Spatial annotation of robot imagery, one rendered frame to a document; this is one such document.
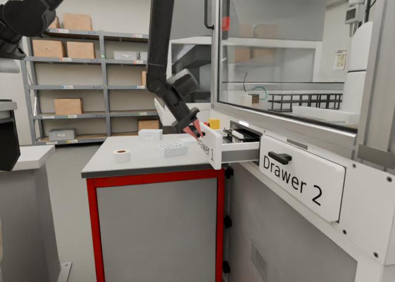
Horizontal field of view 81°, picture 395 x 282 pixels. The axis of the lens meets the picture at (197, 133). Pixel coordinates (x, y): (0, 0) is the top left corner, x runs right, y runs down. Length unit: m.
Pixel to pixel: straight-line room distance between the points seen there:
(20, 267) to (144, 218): 0.69
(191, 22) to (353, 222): 1.44
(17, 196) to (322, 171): 1.22
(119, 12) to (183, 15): 3.54
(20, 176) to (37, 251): 0.38
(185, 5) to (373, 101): 1.39
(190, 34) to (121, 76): 3.43
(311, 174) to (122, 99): 4.60
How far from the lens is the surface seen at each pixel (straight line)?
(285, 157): 0.58
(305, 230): 0.66
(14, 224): 1.41
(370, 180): 0.47
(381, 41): 0.47
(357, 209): 0.50
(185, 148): 1.08
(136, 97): 4.96
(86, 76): 4.98
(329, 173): 0.50
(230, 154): 0.74
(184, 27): 1.65
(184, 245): 1.15
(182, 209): 1.05
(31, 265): 1.51
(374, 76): 0.46
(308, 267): 0.69
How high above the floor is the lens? 1.07
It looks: 12 degrees down
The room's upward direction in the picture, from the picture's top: straight up
